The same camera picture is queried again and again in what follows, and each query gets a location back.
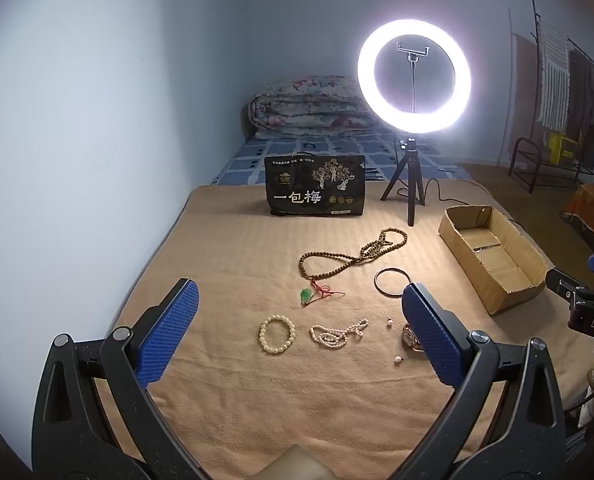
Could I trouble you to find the white striped knit garment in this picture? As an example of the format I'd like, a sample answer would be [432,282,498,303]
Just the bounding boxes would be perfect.
[536,15,572,131]

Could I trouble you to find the wooden bead necklace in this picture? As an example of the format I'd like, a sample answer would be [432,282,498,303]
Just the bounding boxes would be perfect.
[299,227,409,283]

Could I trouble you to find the black printed snack bag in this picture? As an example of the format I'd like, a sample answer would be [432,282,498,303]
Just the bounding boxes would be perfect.
[263,154,367,219]

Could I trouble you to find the black metal shoe rack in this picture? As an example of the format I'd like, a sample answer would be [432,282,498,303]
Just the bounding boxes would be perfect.
[508,137,594,194]

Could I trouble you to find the phone holder on gooseneck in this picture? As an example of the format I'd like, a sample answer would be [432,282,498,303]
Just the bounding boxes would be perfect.
[395,39,432,114]

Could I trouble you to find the tan blanket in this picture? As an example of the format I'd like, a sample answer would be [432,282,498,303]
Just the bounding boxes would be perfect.
[93,182,594,480]

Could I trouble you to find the metal clothes rack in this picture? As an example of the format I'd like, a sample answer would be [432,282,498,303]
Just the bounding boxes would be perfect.
[529,0,594,181]

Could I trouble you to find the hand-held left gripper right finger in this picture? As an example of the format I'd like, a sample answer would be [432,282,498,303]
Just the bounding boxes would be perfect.
[401,282,570,480]

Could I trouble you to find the white ring light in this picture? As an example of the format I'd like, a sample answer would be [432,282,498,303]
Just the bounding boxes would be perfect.
[356,18,472,136]

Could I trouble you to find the white bead bracelet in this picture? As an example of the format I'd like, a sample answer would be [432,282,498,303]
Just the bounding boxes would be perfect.
[258,313,297,356]

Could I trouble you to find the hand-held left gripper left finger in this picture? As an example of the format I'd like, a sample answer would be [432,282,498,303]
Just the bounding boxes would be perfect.
[31,277,213,480]

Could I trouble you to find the orange covered cabinet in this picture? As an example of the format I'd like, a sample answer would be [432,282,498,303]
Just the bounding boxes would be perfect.
[562,170,594,252]

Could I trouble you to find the green pendant with red cord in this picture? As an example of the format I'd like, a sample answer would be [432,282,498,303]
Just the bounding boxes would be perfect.
[299,282,346,307]

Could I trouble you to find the brown leaning board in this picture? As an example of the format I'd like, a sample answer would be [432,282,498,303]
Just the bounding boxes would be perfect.
[498,32,541,167]

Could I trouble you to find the black tripod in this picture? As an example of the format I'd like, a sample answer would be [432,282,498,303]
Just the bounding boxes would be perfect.
[379,135,431,227]

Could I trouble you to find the yellow box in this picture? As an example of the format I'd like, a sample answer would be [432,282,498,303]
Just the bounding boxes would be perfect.
[546,132,578,165]

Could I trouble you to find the folded floral quilt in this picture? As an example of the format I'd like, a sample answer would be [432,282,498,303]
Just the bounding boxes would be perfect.
[247,75,381,140]

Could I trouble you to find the small pearl necklace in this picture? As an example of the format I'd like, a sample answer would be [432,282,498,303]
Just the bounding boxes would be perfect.
[309,317,370,350]

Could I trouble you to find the cardboard box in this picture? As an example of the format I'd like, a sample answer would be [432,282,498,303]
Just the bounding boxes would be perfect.
[437,204,556,316]

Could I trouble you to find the dark hanging clothes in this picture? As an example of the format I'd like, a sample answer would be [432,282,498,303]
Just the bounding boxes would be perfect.
[569,49,594,137]

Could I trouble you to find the thin black bangle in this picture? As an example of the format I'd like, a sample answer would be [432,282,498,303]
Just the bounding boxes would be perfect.
[374,268,414,299]

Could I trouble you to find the gold jewelry piece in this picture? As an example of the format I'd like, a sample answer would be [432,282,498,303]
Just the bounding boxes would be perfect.
[401,323,426,356]

